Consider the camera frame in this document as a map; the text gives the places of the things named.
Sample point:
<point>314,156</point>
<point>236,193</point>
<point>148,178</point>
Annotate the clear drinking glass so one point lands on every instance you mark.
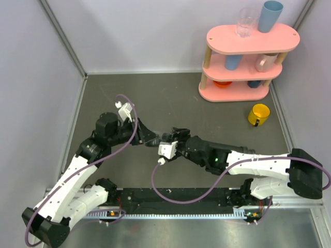
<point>247,21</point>

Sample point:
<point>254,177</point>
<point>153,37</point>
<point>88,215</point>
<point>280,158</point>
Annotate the pink three-tier shelf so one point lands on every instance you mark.
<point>222,40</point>

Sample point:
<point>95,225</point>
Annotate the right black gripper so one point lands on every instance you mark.
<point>184,134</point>

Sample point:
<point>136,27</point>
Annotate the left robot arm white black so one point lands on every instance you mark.
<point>52,219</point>

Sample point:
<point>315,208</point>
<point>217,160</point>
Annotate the dark blue cup bottom shelf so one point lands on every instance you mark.
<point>254,84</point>

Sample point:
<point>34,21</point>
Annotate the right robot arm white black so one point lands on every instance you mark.
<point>295,172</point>

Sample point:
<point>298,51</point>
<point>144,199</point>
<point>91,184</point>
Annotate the pink mug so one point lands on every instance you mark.
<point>265,61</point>

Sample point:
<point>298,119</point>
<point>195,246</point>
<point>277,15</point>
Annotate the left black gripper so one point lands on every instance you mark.
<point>143,134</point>

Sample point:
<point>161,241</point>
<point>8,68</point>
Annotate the aluminium rail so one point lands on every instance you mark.
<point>144,203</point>

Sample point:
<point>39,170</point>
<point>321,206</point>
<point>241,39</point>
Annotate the yellow mug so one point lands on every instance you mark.
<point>258,115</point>

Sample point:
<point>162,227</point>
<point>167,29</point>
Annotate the tall blue cup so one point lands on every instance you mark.
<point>269,15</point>

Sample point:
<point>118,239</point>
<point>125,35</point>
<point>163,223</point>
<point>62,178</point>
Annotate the blue cup middle shelf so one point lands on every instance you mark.
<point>232,61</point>

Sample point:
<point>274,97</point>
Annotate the orange bowl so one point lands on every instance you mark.
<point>222,84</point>

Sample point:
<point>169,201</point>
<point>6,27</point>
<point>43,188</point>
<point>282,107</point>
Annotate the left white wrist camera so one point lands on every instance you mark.
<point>124,110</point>

